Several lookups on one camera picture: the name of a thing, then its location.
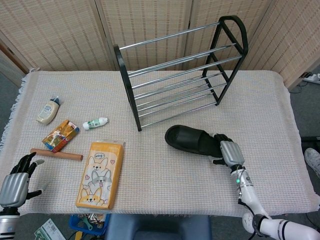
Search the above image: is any woven folding screen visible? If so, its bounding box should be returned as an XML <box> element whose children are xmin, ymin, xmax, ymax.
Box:
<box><xmin>0</xmin><ymin>0</ymin><xmax>320</xmax><ymax>90</ymax></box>

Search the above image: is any brown wooden stick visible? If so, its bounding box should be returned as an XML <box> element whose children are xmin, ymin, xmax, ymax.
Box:
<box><xmin>29</xmin><ymin>148</ymin><xmax>84</xmax><ymax>162</ymax></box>

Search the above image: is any silver foil snack bag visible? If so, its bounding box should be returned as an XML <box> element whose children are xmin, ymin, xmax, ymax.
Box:
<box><xmin>86</xmin><ymin>212</ymin><xmax>106</xmax><ymax>224</ymax></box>

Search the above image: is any colourful orange snack box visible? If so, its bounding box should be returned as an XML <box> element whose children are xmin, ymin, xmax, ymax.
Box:
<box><xmin>41</xmin><ymin>119</ymin><xmax>81</xmax><ymax>153</ymax></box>

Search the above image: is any white sneaker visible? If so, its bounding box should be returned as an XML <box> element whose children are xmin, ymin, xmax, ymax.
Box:
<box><xmin>304</xmin><ymin>147</ymin><xmax>320</xmax><ymax>176</ymax></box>

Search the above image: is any black slipper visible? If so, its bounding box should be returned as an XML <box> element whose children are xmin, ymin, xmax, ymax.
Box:
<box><xmin>164</xmin><ymin>124</ymin><xmax>225</xmax><ymax>159</ymax></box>

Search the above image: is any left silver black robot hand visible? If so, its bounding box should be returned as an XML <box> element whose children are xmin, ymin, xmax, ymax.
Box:
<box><xmin>0</xmin><ymin>151</ymin><xmax>50</xmax><ymax>208</ymax></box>

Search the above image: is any small white green bottle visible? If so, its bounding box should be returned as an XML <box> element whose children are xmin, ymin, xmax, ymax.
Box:
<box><xmin>82</xmin><ymin>116</ymin><xmax>109</xmax><ymax>131</ymax></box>

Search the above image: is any white power strip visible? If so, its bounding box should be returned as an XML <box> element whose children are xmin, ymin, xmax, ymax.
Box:
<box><xmin>303</xmin><ymin>72</ymin><xmax>320</xmax><ymax>85</ymax></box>

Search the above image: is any black chrome shoe rack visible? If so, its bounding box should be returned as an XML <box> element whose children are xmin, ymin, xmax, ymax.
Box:
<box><xmin>113</xmin><ymin>15</ymin><xmax>249</xmax><ymax>132</ymax></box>

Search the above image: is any blue padded chair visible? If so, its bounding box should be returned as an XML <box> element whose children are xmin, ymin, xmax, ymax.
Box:
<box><xmin>104</xmin><ymin>214</ymin><xmax>213</xmax><ymax>240</ymax></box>

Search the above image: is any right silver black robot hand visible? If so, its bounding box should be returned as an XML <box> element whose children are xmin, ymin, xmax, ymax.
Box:
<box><xmin>208</xmin><ymin>132</ymin><xmax>245</xmax><ymax>168</ymax></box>

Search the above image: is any pale woven tablecloth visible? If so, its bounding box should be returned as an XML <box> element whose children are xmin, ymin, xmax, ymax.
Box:
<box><xmin>0</xmin><ymin>67</ymin><xmax>316</xmax><ymax>218</ymax></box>

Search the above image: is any blue plastic basket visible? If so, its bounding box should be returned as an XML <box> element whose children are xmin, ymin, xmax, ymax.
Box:
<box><xmin>68</xmin><ymin>213</ymin><xmax>111</xmax><ymax>237</ymax></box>

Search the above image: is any green white paper box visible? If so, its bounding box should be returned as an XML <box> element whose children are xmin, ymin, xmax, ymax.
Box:
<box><xmin>34</xmin><ymin>218</ymin><xmax>66</xmax><ymax>240</ymax></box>

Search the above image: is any orange corgi tissue pack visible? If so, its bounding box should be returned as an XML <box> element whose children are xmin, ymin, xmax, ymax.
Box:
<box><xmin>75</xmin><ymin>141</ymin><xmax>125</xmax><ymax>210</ymax></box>

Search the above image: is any cream squeeze bottle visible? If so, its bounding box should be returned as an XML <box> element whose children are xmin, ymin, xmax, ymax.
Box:
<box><xmin>36</xmin><ymin>96</ymin><xmax>61</xmax><ymax>126</ymax></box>

